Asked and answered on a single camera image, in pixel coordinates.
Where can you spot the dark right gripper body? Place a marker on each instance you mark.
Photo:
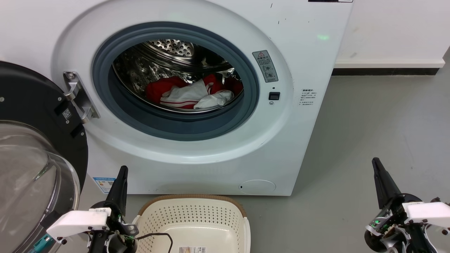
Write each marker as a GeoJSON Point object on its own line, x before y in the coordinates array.
{"type": "Point", "coordinates": [390, 228]}

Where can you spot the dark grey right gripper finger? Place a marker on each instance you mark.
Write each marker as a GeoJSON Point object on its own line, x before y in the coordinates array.
{"type": "Point", "coordinates": [379, 189]}
{"type": "Point", "coordinates": [389, 189]}

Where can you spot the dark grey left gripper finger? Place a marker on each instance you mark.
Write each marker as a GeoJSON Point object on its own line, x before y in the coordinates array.
{"type": "Point", "coordinates": [116, 191]}
{"type": "Point", "coordinates": [123, 196]}

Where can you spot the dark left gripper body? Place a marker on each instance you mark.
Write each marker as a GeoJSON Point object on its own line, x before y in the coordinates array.
{"type": "Point", "coordinates": [119, 239]}

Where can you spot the red and white jersey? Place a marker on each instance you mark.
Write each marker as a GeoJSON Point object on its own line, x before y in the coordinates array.
{"type": "Point", "coordinates": [186, 93]}

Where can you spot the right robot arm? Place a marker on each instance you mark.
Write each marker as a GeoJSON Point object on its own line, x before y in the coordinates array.
{"type": "Point", "coordinates": [442, 242]}

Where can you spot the cream perforated laundry basket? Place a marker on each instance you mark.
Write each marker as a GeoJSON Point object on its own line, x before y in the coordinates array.
{"type": "Point", "coordinates": [197, 225]}

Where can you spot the stainless steel washing machine drum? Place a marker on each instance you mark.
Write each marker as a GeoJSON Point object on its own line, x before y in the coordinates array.
{"type": "Point", "coordinates": [140, 70]}

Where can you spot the black washer door with glass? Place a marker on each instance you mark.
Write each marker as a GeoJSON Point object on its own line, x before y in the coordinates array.
{"type": "Point", "coordinates": [31, 95]}

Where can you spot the black device with white label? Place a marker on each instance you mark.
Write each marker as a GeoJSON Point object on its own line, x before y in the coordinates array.
{"type": "Point", "coordinates": [330, 1]}

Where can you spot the blue energy label sticker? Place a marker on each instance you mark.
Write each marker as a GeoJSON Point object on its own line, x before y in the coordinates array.
{"type": "Point", "coordinates": [103, 184]}

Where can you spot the grey rubber door gasket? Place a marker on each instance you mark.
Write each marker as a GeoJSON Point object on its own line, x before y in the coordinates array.
{"type": "Point", "coordinates": [175, 130]}

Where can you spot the white QR code sticker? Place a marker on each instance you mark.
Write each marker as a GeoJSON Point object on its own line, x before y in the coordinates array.
{"type": "Point", "coordinates": [66, 114]}

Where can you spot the white front-load washing machine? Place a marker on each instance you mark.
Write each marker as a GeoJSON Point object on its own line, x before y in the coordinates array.
{"type": "Point", "coordinates": [299, 140]}

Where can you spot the silver metal door hinge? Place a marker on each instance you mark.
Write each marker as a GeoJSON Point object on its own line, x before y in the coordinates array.
{"type": "Point", "coordinates": [79, 96]}

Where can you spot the round white filter cover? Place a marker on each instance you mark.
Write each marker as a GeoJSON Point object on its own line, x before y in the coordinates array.
{"type": "Point", "coordinates": [257, 187]}

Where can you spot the black door latch socket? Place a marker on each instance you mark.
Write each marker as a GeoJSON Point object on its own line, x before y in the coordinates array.
{"type": "Point", "coordinates": [274, 96]}

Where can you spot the grey warning sticker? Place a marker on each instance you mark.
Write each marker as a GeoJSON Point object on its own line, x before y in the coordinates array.
{"type": "Point", "coordinates": [265, 66]}

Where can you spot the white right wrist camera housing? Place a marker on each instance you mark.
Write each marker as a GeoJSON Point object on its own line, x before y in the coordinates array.
{"type": "Point", "coordinates": [429, 212]}

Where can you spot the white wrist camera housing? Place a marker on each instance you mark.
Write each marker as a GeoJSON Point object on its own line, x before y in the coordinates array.
{"type": "Point", "coordinates": [77, 222]}
{"type": "Point", "coordinates": [429, 212]}

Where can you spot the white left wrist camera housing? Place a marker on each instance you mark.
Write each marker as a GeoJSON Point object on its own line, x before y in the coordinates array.
{"type": "Point", "coordinates": [77, 222]}

